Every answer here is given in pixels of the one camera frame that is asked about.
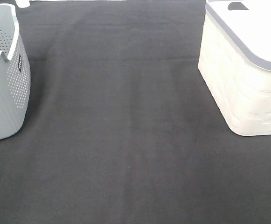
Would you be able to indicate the cream woven-pattern storage box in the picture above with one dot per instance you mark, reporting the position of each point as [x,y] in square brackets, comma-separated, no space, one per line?
[241,90]

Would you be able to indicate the grey perforated laundry basket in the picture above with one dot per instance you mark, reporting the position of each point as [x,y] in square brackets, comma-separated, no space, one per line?
[15,73]

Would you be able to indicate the white grey-rimmed box lid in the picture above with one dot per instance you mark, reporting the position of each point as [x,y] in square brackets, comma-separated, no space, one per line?
[248,24]

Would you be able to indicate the white object at top edge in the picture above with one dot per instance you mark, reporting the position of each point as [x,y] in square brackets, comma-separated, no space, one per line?
[22,3]

